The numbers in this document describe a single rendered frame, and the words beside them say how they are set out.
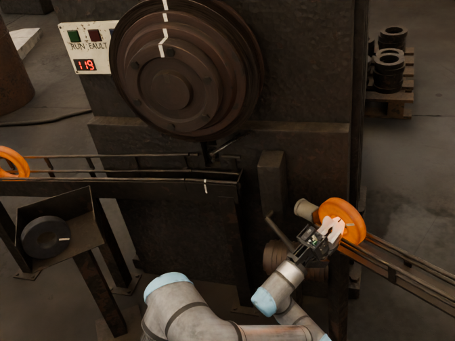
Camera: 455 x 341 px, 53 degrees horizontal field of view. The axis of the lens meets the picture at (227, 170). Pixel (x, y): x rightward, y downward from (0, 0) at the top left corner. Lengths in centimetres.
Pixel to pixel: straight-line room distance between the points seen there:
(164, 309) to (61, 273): 149
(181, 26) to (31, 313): 162
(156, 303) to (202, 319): 13
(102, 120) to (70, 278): 98
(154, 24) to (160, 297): 72
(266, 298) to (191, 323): 32
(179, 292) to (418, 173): 192
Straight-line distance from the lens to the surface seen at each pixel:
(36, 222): 162
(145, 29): 134
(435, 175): 275
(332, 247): 135
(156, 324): 111
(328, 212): 140
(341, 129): 150
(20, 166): 205
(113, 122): 176
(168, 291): 109
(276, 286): 129
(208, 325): 103
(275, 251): 158
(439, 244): 237
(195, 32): 128
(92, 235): 170
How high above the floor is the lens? 170
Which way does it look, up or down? 37 degrees down
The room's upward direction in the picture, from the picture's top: 10 degrees counter-clockwise
